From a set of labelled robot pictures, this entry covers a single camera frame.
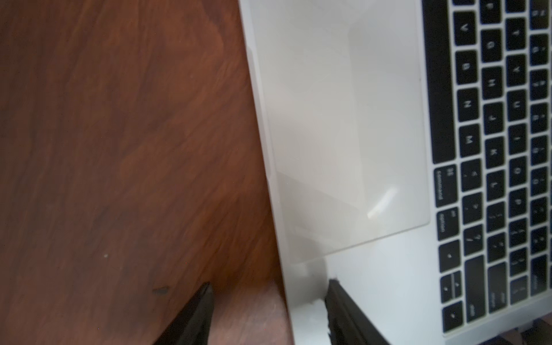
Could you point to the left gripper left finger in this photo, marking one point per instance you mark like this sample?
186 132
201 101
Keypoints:
192 324

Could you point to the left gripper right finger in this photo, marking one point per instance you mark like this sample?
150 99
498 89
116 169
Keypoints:
347 323

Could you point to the silver open laptop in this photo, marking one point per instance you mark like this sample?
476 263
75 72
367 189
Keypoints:
407 147

